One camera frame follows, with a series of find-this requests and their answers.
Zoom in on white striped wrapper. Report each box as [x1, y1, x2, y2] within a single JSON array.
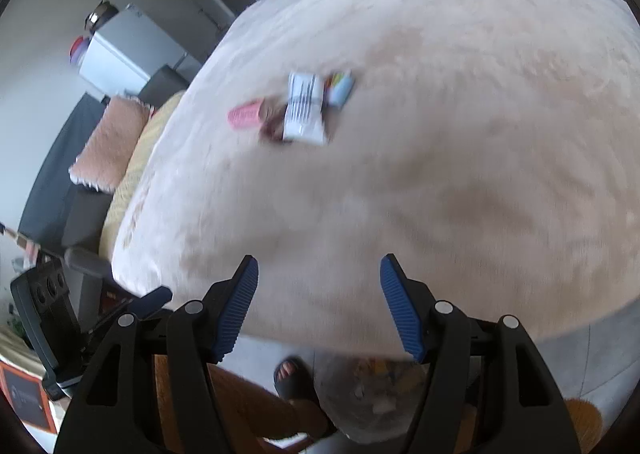
[[282, 73, 328, 145]]

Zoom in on stacked coloured plastic basins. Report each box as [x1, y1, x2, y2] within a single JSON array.
[[68, 36, 91, 66]]

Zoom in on dark grey sofa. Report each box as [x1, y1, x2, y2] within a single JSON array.
[[17, 63, 191, 260]]

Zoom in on person's brown fleece pants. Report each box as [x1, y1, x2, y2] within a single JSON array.
[[152, 354, 338, 454]]

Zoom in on pink quilted cushion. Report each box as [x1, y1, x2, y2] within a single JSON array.
[[68, 95, 153, 193]]

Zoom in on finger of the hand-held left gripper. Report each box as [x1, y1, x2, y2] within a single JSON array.
[[125, 285, 174, 331]]

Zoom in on yellow quilted sofa cover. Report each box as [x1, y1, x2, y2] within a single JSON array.
[[97, 90, 187, 260]]

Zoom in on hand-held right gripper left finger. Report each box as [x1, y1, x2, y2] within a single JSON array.
[[52, 254, 261, 454]]

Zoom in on clear plastic trash bag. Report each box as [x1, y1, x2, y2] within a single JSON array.
[[312, 351, 433, 445]]

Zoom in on colourful snack wrapper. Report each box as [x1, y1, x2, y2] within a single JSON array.
[[322, 69, 357, 108]]

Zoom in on bed with beige plush blanket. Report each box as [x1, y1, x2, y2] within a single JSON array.
[[97, 0, 640, 365]]

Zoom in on white fridge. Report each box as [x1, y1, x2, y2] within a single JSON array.
[[77, 4, 188, 92]]

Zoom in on black slipper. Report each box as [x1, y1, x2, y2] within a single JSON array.
[[273, 356, 313, 400]]

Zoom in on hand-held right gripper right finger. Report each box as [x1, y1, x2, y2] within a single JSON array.
[[379, 253, 583, 454]]

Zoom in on steel cooking pot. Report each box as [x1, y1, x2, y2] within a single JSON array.
[[84, 0, 118, 32]]

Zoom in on orange and black box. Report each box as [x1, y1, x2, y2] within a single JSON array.
[[0, 361, 58, 435]]

